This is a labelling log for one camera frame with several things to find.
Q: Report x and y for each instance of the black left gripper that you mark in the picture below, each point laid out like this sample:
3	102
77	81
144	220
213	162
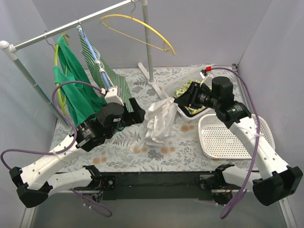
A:
129	115

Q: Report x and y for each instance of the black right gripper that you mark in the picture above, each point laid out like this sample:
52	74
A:
193	95

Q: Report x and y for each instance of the yellow plastic hanger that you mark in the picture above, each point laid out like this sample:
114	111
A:
138	29

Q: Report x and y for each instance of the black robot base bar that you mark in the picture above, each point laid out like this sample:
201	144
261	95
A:
165	185

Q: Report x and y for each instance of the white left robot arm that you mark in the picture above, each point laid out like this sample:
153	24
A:
41	179

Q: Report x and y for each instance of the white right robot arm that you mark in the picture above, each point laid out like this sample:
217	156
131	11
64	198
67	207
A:
276	179

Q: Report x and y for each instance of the green white striped tank top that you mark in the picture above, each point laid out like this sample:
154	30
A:
117	79

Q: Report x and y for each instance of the light blue plastic hanger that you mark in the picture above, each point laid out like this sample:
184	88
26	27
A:
103	76

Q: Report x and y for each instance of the lime green plastic hanger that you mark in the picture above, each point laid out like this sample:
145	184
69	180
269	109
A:
58	74

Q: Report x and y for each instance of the lemon print folded cloth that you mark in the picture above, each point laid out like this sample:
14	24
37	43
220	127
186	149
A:
190	112

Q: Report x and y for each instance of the white rectangular plastic basket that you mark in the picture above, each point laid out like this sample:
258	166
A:
177	83

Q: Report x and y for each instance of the floral fern patterned tablecloth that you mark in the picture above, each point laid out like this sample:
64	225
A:
126	150

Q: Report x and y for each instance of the white oval perforated basket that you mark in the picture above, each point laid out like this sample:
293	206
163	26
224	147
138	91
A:
218	142

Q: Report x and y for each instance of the white metal clothes rack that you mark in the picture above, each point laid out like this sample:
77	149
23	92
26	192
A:
10	51

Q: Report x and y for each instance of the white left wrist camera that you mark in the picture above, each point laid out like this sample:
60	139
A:
112	95

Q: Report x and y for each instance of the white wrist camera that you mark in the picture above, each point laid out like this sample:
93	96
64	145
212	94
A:
206	72
112	95

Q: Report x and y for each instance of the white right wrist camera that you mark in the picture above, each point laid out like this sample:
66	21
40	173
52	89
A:
206	72

